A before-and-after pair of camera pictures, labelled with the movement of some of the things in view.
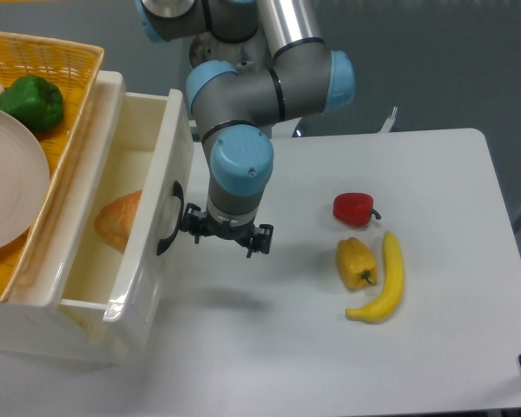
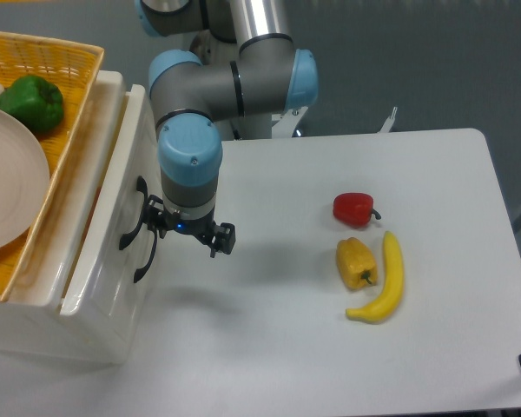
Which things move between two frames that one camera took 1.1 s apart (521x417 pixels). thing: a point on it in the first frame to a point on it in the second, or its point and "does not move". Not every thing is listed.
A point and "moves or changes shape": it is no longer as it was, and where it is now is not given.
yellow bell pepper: (356, 266) does not move
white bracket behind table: (388, 122) does not move
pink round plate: (16, 182) does not move
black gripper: (196, 220) to (223, 237)
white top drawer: (127, 240) moves or changes shape
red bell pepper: (354, 209) does not move
